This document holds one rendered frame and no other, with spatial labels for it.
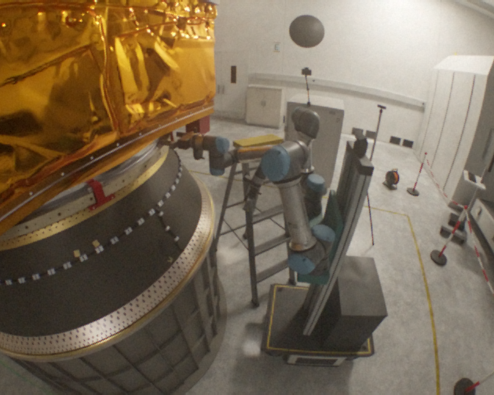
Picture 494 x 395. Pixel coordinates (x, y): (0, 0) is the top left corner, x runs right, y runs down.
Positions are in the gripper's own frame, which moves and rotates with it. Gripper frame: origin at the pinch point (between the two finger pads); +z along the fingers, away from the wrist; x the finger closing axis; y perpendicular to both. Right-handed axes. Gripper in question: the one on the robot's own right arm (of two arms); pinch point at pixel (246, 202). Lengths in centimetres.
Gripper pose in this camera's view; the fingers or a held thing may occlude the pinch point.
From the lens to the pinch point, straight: 160.4
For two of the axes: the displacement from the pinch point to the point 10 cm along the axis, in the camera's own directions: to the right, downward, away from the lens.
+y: 9.0, 4.0, 1.5
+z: -4.3, 8.2, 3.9
